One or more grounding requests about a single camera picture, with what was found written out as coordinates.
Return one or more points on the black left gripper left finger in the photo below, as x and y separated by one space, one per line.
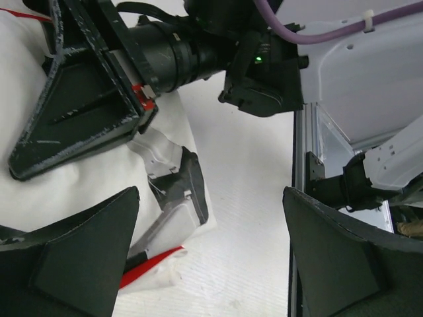
72 267

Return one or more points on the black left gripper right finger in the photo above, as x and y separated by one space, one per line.
348 267

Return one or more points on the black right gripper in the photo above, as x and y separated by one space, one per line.
136 43

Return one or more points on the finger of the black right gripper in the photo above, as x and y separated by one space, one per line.
65 126

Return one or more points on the plain white t-shirt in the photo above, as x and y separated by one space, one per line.
72 188

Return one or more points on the Coca-Cola print t-shirt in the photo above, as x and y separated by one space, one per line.
158 272

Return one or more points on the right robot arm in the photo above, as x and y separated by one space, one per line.
280 68

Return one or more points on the aluminium extrusion rail right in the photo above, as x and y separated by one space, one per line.
319 151

